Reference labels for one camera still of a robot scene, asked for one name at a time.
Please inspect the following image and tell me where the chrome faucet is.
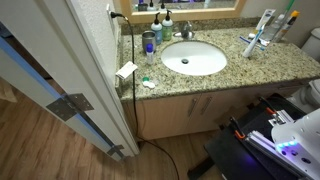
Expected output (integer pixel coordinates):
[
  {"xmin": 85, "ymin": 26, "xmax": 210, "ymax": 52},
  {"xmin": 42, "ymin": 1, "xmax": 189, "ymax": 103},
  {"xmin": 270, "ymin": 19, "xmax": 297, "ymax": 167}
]
[{"xmin": 173, "ymin": 20, "xmax": 196, "ymax": 40}]

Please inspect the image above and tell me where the white paper card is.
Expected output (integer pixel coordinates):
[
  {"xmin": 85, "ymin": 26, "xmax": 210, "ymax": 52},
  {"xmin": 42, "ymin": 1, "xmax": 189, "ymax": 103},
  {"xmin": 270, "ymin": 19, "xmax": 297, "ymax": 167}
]
[{"xmin": 115, "ymin": 60, "xmax": 139, "ymax": 80}]

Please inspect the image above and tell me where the orange black clamp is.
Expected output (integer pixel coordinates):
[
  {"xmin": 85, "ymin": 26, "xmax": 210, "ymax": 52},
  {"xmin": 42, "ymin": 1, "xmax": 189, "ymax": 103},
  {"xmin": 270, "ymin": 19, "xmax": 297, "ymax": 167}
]
[
  {"xmin": 229, "ymin": 116, "xmax": 247, "ymax": 140},
  {"xmin": 259, "ymin": 96, "xmax": 279, "ymax": 118}
]

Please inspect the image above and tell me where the metal cabinet handle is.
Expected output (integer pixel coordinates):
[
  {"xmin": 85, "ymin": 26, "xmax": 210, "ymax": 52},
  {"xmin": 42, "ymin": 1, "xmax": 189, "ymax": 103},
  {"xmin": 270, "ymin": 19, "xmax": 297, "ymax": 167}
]
[
  {"xmin": 199, "ymin": 96, "xmax": 213, "ymax": 116},
  {"xmin": 187, "ymin": 97, "xmax": 198, "ymax": 118}
]

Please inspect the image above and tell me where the aluminium mounting rail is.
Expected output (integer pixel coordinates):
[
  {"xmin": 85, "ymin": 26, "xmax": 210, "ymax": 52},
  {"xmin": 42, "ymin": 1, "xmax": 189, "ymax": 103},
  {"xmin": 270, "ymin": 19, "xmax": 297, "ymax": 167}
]
[{"xmin": 245, "ymin": 109, "xmax": 311, "ymax": 179}]

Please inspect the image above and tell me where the sunscreen spray orange cap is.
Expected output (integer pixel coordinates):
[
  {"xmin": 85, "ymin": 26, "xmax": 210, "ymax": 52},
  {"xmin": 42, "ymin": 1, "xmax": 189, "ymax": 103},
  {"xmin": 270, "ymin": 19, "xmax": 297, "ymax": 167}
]
[{"xmin": 273, "ymin": 10, "xmax": 300, "ymax": 43}]

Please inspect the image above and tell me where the tall white toothpaste tube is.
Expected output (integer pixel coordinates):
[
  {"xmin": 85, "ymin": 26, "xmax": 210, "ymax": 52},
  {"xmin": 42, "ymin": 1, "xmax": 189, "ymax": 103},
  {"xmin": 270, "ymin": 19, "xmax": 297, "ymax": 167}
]
[{"xmin": 242, "ymin": 8, "xmax": 277, "ymax": 59}]

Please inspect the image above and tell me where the small metal hinge plate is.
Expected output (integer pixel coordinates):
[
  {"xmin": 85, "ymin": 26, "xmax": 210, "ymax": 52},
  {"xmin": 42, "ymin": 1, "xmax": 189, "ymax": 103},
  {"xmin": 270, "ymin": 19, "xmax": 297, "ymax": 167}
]
[{"xmin": 106, "ymin": 144, "xmax": 125, "ymax": 157}]

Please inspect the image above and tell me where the green plastic handle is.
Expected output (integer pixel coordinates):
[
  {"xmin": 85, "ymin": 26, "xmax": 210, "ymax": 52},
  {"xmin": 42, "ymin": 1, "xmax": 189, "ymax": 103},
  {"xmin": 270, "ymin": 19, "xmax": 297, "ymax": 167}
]
[{"xmin": 282, "ymin": 0, "xmax": 297, "ymax": 17}]

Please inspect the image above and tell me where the white door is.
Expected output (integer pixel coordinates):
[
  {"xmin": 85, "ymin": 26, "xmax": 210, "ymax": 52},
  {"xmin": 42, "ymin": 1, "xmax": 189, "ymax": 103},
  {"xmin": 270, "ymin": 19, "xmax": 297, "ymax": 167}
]
[{"xmin": 0, "ymin": 0, "xmax": 140, "ymax": 163}]

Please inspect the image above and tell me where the large metal hinge plate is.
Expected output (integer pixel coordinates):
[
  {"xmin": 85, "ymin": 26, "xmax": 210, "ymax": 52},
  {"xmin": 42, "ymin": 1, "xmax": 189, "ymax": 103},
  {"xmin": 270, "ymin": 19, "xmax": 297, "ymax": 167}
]
[{"xmin": 46, "ymin": 92, "xmax": 95, "ymax": 122}]

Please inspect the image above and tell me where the white toilet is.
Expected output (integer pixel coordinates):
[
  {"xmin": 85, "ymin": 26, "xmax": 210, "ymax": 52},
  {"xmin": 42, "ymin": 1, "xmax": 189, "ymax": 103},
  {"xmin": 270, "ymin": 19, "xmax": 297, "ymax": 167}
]
[{"xmin": 288, "ymin": 27, "xmax": 320, "ymax": 114}]

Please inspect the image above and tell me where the black robot cart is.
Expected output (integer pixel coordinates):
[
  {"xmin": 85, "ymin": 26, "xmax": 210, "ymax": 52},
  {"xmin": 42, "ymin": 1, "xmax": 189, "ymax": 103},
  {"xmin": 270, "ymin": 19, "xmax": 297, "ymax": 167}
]
[{"xmin": 187, "ymin": 93, "xmax": 309, "ymax": 180}]

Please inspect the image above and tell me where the black power cable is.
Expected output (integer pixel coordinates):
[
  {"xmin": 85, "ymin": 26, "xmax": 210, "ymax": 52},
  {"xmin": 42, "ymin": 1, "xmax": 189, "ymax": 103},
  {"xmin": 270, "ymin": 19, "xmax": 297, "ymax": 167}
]
[{"xmin": 109, "ymin": 10, "xmax": 181, "ymax": 180}]

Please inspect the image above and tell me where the wooden vanity cabinet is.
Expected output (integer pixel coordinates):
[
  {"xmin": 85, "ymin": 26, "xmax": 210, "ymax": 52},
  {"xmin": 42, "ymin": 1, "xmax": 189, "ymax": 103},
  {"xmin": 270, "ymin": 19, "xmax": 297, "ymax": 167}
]
[{"xmin": 121, "ymin": 78, "xmax": 314, "ymax": 141}]

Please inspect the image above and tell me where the blue label soap pump bottle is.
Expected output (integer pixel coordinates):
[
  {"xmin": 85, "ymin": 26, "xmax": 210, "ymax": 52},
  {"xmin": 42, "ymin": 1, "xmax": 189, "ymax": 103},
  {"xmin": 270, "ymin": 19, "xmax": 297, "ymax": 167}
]
[{"xmin": 151, "ymin": 11, "xmax": 164, "ymax": 46}]

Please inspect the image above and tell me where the green soap pump bottle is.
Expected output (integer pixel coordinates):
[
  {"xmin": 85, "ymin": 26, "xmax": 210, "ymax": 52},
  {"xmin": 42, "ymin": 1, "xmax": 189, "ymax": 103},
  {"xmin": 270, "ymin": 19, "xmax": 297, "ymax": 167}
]
[{"xmin": 161, "ymin": 9, "xmax": 175, "ymax": 42}]

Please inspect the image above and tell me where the white oval sink basin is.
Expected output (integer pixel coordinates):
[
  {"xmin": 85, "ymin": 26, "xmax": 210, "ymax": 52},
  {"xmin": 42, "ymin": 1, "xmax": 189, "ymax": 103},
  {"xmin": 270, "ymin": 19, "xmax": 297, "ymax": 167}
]
[{"xmin": 160, "ymin": 40, "xmax": 229, "ymax": 77}]

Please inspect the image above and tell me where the white wall outlet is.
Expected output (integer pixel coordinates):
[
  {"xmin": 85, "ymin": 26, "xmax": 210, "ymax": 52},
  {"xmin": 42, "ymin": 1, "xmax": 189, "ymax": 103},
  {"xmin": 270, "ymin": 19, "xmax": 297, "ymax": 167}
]
[{"xmin": 106, "ymin": 3, "xmax": 116, "ymax": 34}]

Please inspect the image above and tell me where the wooden mirror frame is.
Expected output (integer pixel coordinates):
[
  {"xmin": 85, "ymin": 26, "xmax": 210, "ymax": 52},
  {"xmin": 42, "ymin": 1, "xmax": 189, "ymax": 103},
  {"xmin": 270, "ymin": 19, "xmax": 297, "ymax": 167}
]
[{"xmin": 119, "ymin": 0, "xmax": 248, "ymax": 24}]

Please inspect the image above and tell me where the small bottle blue cap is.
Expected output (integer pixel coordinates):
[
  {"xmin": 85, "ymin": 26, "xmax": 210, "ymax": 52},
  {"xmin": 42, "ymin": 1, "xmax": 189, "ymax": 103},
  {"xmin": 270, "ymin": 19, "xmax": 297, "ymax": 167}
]
[{"xmin": 146, "ymin": 42, "xmax": 155, "ymax": 65}]

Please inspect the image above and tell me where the blue toothbrush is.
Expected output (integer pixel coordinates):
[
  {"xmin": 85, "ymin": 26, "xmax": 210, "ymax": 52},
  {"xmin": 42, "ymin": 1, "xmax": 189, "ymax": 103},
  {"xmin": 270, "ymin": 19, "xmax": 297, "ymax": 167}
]
[{"xmin": 239, "ymin": 35, "xmax": 266, "ymax": 52}]

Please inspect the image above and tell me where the grey metal tumbler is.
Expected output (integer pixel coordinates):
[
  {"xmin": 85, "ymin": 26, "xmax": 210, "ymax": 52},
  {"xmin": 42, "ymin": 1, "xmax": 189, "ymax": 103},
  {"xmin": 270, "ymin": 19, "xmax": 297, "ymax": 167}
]
[{"xmin": 141, "ymin": 30, "xmax": 157, "ymax": 54}]

